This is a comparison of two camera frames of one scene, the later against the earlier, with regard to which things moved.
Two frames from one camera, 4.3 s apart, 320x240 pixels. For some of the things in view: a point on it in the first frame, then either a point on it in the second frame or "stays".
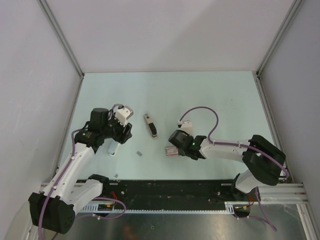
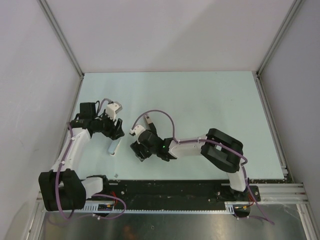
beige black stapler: [152, 126] stays
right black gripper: [181, 152] to [137, 147]
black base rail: [168, 194] stays
